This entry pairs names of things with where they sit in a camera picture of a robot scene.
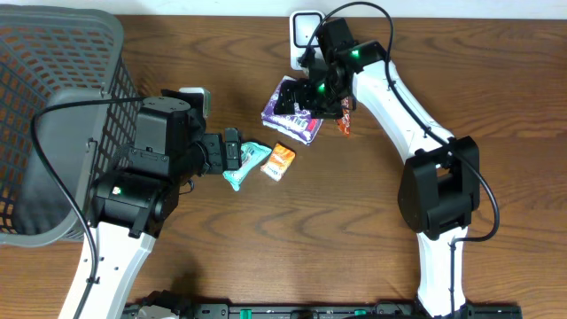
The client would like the grey plastic mesh basket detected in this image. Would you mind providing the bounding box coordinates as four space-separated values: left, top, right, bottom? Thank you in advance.
1 4 140 247

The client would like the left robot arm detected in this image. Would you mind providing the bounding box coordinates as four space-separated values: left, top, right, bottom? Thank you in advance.
59 88 242 318

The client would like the mint green wipes packet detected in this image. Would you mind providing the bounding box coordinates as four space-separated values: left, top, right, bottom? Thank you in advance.
222 142 272 191

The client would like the red orange snack sachet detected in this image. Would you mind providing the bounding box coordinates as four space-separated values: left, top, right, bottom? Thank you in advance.
336 97 351 137

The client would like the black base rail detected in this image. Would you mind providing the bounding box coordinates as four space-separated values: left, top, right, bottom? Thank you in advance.
121 302 524 319

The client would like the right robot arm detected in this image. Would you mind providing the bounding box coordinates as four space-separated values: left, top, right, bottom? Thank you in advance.
274 12 480 318

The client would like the purple noodle packet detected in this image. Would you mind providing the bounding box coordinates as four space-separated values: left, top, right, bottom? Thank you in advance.
260 75 323 145

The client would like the small orange snack packet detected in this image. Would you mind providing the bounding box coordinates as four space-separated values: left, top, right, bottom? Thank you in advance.
260 144 296 182

